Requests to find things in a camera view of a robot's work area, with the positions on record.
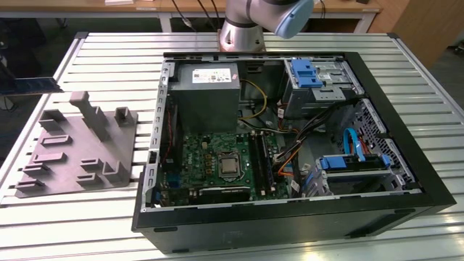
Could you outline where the blue RAM stick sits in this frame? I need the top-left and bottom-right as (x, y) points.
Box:
(0, 77), (65, 95)

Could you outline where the black RAM slot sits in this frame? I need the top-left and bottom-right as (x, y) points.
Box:
(248, 130), (264, 194)
(256, 130), (272, 194)

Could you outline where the black chair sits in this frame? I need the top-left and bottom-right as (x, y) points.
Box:
(0, 18), (48, 55)

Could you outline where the wooden desk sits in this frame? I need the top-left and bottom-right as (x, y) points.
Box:
(0, 0), (384, 33)

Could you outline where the grey parts rack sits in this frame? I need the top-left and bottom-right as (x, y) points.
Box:
(13, 91), (140, 198)

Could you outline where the grey power supply unit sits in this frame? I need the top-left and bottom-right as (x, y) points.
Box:
(168, 64), (242, 134)

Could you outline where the green motherboard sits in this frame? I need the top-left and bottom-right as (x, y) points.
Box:
(154, 130), (290, 204)

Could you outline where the CPU socket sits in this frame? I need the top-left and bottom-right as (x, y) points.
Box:
(213, 151), (248, 183)

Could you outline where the silver CPU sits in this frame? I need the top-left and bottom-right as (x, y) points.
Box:
(216, 157), (241, 175)

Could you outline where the black graphics card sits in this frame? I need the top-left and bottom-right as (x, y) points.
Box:
(188, 184), (252, 204)

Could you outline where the blue drive bay latch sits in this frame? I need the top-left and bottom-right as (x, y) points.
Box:
(290, 59), (326, 89)

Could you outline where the black PC case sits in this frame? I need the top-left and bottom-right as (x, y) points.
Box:
(130, 51), (457, 255)

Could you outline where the silver drive cage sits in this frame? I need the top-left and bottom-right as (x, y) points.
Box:
(282, 58), (365, 119)

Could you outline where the hard disk in blue carrier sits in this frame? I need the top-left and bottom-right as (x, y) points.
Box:
(316, 154), (392, 172)

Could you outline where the silver disk bay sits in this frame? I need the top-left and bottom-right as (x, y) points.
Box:
(314, 154), (424, 196)

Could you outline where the wooden cabinet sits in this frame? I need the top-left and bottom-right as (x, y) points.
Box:
(369, 0), (464, 69)

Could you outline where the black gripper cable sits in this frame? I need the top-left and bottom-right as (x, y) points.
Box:
(170, 0), (222, 28)

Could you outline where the yellow wire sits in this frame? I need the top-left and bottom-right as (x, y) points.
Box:
(241, 80), (268, 120)

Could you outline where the orange wire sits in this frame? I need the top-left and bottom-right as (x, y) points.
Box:
(277, 160), (296, 177)

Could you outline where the black cable bundle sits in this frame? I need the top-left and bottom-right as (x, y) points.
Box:
(294, 96), (360, 142)

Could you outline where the blue flat wire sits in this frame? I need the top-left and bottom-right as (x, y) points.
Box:
(342, 127), (366, 162)

